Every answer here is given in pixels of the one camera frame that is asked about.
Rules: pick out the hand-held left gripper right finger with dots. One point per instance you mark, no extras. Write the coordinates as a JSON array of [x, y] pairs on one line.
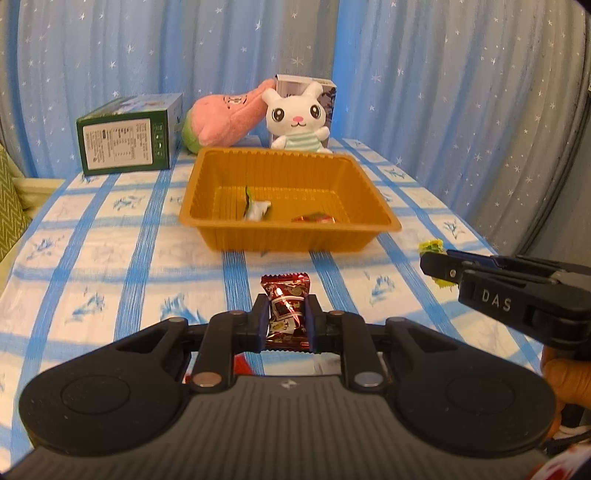
[[312, 323]]

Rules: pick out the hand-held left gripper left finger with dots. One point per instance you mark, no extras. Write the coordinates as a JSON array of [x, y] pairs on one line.
[[264, 323]]

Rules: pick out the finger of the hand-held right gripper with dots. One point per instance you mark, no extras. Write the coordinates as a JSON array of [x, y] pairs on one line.
[[531, 304], [438, 265]]

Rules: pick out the yellow green candy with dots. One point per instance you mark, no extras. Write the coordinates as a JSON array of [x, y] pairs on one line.
[[434, 244]]

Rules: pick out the red foil candy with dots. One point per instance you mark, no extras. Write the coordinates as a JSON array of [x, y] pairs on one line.
[[314, 218], [286, 304]]

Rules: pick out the orange plastic tray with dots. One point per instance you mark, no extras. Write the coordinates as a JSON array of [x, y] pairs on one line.
[[277, 235]]

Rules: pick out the person's right hand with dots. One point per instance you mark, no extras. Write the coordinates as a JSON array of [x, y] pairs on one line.
[[565, 381]]

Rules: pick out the red silver foil packet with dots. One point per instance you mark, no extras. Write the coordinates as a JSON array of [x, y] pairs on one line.
[[244, 364]]

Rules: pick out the green white wrapped candy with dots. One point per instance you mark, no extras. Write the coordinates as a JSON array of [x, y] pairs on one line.
[[256, 210]]

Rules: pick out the red white patterned clothing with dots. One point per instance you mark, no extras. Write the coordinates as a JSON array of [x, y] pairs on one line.
[[565, 461]]

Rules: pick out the blue checked tablecloth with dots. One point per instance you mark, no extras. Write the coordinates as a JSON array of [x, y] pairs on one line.
[[115, 258]]

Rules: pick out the blue starry curtain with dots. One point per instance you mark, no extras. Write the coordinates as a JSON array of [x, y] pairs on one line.
[[438, 92]]

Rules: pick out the grey printed box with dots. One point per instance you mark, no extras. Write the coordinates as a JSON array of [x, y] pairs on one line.
[[330, 99]]

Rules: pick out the white bunny plush toy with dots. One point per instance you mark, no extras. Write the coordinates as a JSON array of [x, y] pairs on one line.
[[295, 115]]

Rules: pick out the pink plush toy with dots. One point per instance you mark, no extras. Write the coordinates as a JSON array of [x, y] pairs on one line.
[[221, 117]]

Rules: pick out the green cardboard box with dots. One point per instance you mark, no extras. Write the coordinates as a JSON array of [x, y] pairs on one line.
[[124, 143]]

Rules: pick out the green patterned cushion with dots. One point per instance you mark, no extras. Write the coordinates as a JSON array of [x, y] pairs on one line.
[[9, 212]]

